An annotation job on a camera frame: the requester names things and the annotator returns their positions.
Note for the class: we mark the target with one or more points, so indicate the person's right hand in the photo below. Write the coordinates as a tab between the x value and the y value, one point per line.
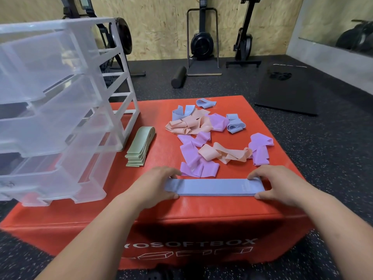
288	186

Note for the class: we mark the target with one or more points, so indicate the person's left hand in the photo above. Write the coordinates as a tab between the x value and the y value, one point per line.
148	189

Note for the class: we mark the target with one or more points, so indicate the stack of green bands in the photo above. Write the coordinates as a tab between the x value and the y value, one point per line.
140	142

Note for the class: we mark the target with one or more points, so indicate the translucent plastic drawer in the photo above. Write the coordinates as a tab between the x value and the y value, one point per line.
93	192
43	183
43	61
55	128

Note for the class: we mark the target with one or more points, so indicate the pile of mixed resistance bands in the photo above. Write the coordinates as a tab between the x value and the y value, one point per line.
192	148

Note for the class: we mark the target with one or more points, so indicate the stack of blue bands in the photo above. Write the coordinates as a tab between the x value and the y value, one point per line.
212	187

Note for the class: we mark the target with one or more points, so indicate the clear plastic drawer unit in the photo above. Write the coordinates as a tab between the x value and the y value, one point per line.
58	23

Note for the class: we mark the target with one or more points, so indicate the person's left forearm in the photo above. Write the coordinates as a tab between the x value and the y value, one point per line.
87	242

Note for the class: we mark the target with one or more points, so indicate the person's right forearm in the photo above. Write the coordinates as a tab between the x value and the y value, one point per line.
344	230

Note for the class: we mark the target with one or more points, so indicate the red soft plyo box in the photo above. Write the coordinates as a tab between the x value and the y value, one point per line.
157	119

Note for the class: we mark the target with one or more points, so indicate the black perforated clog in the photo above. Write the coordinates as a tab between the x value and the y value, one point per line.
158	275

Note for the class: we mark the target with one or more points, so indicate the black exercise mat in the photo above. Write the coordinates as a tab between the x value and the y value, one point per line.
287	93

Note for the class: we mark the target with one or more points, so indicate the black foam roller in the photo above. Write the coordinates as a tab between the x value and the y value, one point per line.
179	77

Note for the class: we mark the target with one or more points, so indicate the black upright rowing machine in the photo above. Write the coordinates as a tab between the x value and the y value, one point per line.
244	45

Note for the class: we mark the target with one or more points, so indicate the black ski machine with stand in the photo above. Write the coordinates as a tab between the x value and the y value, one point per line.
202	45

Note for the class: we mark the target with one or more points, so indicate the wall mirror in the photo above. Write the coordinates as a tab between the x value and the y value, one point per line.
320	20

